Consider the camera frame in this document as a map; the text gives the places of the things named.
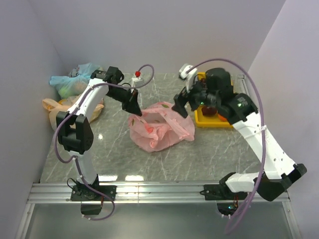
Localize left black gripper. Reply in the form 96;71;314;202
107;86;143;117

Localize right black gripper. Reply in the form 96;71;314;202
171;76;219;118

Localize pink plastic bag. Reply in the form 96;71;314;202
128;102;195;153

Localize orange fake fruit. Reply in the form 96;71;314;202
218;114;228;122

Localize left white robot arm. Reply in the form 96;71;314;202
53;66;142;200

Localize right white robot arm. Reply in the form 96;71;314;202
172;64;307;201

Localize dark red fake fruit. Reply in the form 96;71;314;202
201;106;217;117

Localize blue tied plastic bag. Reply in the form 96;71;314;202
49;63;104;99

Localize orange tied plastic bag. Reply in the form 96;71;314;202
42;95;104;130

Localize yellow plastic tray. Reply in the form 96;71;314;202
195;68;234;128

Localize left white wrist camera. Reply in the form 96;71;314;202
131;71;145;88

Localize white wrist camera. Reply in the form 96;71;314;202
131;71;145;88
179;64;197;93

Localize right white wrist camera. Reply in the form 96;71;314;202
179;64;197;93

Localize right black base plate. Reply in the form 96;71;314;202
199;184;248;201

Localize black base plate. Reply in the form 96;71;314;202
199;184;248;201
70;184;117;202

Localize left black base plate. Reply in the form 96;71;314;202
70;184;117;202

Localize aluminium front rail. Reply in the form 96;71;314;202
26;181;291;204

